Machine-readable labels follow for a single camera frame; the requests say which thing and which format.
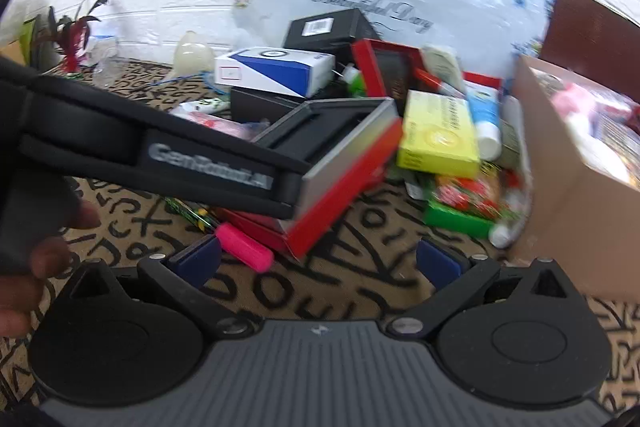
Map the black box with barcode label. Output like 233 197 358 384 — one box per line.
282 8 383 54

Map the red framed flat box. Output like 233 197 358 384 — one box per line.
350 38 428 118

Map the brown cardboard box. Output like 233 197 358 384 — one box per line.
499 53 640 304

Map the thin blue stick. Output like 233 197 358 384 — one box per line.
145 73 213 92

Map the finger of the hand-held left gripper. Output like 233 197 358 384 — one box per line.
273 151 313 221

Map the pink highlighter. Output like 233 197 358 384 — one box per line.
214 223 275 272

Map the plain black box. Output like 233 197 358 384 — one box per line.
230 86 313 128

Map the yellow medicine box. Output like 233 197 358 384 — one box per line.
396 89 482 179

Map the blue and white tube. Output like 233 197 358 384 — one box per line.
465 84 503 162

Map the dark brown wooden board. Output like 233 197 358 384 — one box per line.
542 0 640 80

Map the pink and white packet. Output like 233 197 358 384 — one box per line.
192 111 273 142

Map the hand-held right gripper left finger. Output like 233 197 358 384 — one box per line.
67 234 256 339

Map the red feather shuttlecock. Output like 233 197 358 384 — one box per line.
52 0 110 75

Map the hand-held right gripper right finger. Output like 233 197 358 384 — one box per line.
387 237 583 339

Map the person's left hand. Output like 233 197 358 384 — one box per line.
0 201 102 339

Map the white and blue box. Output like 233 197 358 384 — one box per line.
214 47 337 98

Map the clear plastic container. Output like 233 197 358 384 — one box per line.
89 32 123 88

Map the small olive green box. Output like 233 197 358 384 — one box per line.
500 119 523 170

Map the white towel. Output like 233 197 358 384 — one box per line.
487 94 533 250

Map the green striped packet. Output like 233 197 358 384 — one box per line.
164 196 221 232

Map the small white tube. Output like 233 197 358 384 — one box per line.
170 98 233 116

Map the thin red box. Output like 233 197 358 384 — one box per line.
462 71 503 95

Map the green and red snack packet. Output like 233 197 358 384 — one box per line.
424 174 503 239

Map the translucent plastic funnel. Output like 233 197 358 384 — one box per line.
171 31 217 76

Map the red box with grey tray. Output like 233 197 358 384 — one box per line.
217 96 405 260

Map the white round package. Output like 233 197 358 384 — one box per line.
421 44 467 94

